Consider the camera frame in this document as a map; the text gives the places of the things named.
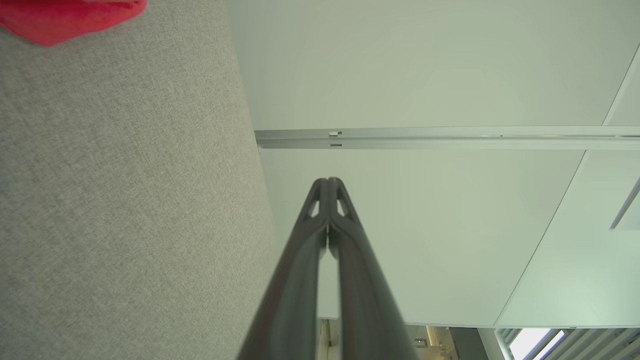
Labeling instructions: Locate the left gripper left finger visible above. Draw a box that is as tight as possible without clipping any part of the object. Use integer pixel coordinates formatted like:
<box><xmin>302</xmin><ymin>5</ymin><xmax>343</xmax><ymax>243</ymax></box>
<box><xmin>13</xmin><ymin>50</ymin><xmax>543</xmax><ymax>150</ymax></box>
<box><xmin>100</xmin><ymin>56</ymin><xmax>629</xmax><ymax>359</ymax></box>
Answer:
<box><xmin>239</xmin><ymin>178</ymin><xmax>329</xmax><ymax>360</ymax></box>

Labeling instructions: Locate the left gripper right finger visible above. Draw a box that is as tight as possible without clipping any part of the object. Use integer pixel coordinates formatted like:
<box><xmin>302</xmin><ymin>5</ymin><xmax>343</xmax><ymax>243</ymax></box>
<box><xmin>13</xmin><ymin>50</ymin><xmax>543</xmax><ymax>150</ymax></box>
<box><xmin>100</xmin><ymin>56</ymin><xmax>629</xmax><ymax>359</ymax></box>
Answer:
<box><xmin>328</xmin><ymin>177</ymin><xmax>418</xmax><ymax>360</ymax></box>

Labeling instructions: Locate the red Bulls basketball jersey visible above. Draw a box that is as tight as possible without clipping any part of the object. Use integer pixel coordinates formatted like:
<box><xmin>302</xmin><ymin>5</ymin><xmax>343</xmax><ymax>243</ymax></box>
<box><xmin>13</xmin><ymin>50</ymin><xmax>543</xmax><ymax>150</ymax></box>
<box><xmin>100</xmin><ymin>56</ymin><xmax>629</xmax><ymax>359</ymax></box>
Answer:
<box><xmin>0</xmin><ymin>0</ymin><xmax>147</xmax><ymax>47</ymax></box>

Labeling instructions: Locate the grey fabric panel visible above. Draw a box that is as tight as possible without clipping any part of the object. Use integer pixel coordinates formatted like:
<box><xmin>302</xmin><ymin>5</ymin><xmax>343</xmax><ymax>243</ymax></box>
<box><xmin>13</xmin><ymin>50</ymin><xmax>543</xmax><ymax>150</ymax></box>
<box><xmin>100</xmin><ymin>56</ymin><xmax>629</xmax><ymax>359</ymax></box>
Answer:
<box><xmin>0</xmin><ymin>0</ymin><xmax>279</xmax><ymax>360</ymax></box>

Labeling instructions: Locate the window with slat blinds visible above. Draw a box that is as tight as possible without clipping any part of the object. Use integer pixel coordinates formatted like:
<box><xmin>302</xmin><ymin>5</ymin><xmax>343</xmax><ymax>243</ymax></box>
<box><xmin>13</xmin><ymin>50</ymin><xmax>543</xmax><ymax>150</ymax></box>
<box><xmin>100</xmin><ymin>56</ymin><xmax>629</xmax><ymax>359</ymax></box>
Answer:
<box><xmin>494</xmin><ymin>327</ymin><xmax>640</xmax><ymax>360</ymax></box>

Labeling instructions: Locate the aluminium wall rail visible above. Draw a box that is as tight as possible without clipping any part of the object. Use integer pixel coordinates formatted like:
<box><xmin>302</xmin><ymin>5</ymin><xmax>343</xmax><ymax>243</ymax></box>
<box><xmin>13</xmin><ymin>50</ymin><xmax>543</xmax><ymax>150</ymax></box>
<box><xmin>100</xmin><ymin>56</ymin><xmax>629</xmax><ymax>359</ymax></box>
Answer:
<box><xmin>254</xmin><ymin>125</ymin><xmax>640</xmax><ymax>151</ymax></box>

